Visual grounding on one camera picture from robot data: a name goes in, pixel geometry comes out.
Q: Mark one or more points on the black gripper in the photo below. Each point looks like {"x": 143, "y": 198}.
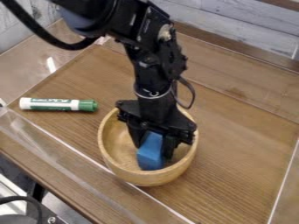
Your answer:
{"x": 156, "y": 114}

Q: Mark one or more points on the clear acrylic corner bracket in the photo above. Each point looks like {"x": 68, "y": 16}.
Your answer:
{"x": 103, "y": 40}

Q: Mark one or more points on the green and white marker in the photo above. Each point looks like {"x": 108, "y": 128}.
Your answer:
{"x": 57, "y": 104}

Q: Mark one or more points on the clear acrylic tray wall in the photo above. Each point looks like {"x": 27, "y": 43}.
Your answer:
{"x": 79, "y": 181}

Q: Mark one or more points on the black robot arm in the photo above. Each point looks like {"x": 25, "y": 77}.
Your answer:
{"x": 142, "y": 27}

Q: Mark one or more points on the brown wooden bowl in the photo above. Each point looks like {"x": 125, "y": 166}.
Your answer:
{"x": 119, "y": 154}

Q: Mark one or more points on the black table clamp with cable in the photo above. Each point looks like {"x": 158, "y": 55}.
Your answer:
{"x": 24, "y": 210}

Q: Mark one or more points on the blue rectangular block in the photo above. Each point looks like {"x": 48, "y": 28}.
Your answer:
{"x": 150, "y": 152}

